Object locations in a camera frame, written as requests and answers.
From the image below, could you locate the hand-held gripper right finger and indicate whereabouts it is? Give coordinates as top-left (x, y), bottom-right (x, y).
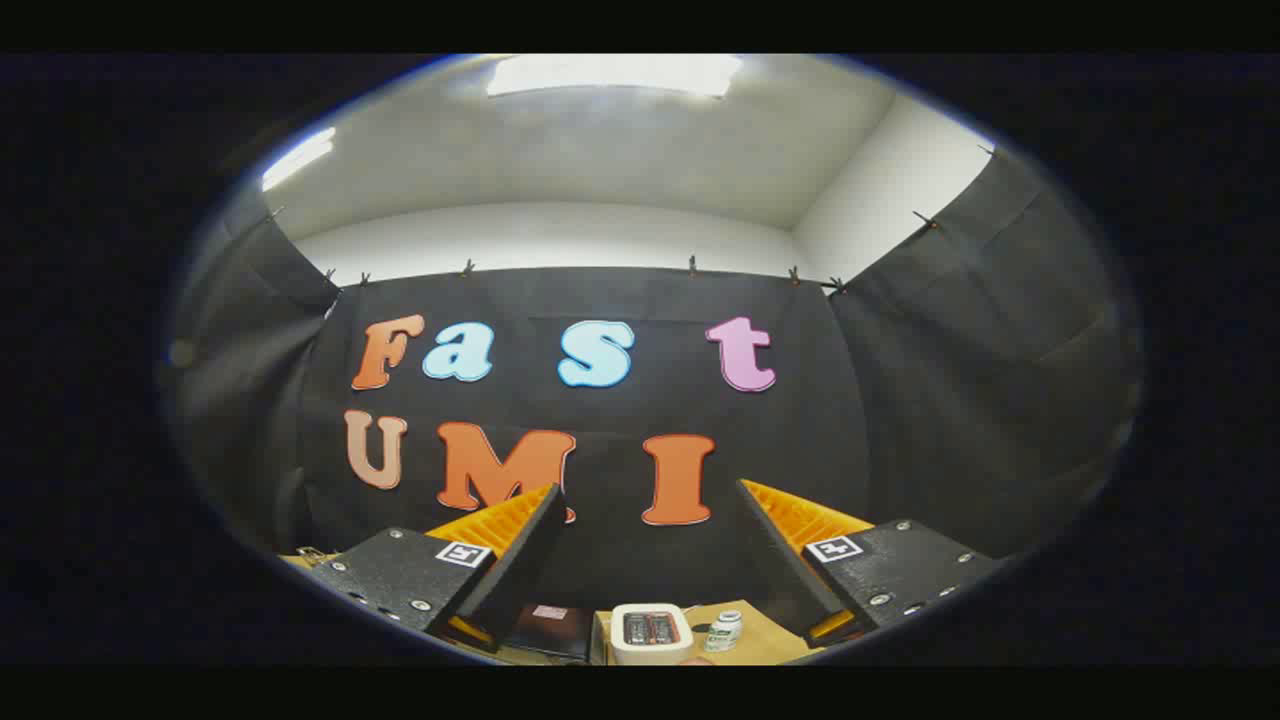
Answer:
top-left (736, 478), bottom-right (1003, 649)

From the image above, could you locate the black toaster oven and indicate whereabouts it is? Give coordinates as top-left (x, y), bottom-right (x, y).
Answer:
top-left (500, 603), bottom-right (599, 663)

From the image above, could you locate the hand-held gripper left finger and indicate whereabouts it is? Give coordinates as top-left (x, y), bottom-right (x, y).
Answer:
top-left (303, 483), bottom-right (569, 656)

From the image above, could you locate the white rectangular box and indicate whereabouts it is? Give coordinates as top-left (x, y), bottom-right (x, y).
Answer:
top-left (609, 602), bottom-right (695, 666)

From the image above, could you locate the ceiling light panel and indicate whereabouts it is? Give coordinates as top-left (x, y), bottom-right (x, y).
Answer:
top-left (487, 54), bottom-right (745, 99)
top-left (261, 126), bottom-right (338, 192)

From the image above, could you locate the row of small backdrop clips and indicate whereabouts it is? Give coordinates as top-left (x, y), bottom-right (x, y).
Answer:
top-left (265, 145), bottom-right (1001, 297)

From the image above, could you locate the black backdrop cloth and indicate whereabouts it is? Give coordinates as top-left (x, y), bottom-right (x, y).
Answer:
top-left (165, 145), bottom-right (1141, 621)

